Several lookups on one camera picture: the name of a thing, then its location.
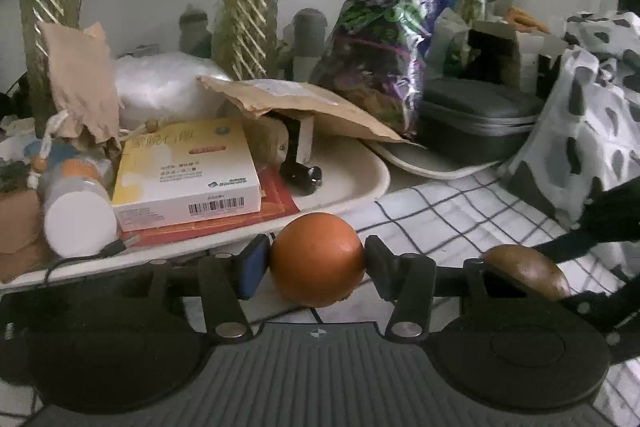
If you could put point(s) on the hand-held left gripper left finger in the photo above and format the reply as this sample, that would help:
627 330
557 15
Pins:
252 264

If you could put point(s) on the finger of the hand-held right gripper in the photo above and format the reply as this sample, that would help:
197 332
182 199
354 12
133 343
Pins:
620 309
615 217

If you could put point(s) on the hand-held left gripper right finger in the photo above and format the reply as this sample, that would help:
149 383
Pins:
379 264

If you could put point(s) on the large orange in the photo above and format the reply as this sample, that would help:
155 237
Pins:
317 259

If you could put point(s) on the red booklet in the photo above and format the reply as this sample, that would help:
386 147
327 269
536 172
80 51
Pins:
277 207

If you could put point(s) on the black checked white tablecloth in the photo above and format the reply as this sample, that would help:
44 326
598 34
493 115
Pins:
450 212

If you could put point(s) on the white oval tray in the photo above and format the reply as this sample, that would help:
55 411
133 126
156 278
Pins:
350 177
425 167

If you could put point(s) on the yellow and white box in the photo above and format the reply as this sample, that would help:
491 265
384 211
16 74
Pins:
185 177

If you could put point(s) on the cow print cloth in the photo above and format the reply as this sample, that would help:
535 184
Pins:
585 107

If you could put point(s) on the white and black roller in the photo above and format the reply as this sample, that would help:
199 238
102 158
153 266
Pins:
302 157

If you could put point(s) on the brown paper envelope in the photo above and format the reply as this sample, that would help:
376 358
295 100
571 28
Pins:
320 107

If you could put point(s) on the grey zipped case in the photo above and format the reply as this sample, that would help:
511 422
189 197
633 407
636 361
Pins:
475 117

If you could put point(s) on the white-capped bottle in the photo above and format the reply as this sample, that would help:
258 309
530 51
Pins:
80 222

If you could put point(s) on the clear plastic bag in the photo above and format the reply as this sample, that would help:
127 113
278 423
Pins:
165 87

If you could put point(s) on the purple foil snack bag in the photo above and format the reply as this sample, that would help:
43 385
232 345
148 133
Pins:
380 47

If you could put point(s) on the grey figurine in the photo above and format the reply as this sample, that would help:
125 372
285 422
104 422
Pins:
307 42
195 29

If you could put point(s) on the crumpled brown paper pouch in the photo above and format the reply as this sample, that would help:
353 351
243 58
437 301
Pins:
80 77

